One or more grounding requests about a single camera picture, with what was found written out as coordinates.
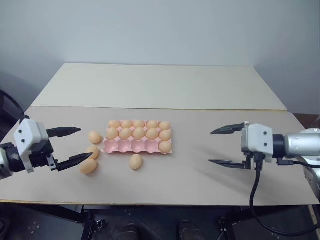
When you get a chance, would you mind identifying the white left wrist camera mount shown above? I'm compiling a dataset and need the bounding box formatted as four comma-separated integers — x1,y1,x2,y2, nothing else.
13,118,49,175

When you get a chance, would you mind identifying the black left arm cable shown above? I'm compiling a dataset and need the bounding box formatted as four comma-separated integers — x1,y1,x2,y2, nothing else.
0,89,30,121

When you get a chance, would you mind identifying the pink egg tray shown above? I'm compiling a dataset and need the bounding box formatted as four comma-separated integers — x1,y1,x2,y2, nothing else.
101,119,174,155

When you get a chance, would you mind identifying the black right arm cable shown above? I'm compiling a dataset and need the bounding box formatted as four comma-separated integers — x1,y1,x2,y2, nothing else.
249,152,320,237

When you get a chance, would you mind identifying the black table frame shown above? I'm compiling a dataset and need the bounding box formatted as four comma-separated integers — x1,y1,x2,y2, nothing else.
0,199,320,240

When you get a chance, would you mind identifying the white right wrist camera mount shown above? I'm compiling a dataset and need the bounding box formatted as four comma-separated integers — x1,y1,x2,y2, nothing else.
240,122,274,164

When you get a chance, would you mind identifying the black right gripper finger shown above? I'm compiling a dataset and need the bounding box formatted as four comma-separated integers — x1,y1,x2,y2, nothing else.
210,121,250,136
208,159,251,171

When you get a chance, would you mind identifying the silver robot torso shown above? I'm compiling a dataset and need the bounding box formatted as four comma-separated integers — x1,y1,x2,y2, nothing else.
301,156,320,201

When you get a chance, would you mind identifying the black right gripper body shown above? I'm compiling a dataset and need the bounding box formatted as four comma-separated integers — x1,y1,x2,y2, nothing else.
241,149,266,172

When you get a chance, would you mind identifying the dark rounded shape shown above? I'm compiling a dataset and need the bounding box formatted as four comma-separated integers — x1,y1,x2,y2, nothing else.
119,221,145,240
176,219,200,240

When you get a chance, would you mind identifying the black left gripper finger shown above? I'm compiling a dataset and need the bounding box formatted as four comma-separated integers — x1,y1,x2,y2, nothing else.
46,126,82,139
56,152,94,173

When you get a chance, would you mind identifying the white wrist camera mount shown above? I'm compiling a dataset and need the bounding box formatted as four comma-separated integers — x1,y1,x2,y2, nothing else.
13,118,49,175
240,122,274,164

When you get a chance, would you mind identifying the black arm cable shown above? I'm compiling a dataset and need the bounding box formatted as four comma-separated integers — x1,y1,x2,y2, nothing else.
249,152,320,237
0,89,30,121

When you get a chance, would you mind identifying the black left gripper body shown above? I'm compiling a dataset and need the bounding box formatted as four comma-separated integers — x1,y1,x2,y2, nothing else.
28,129,63,173

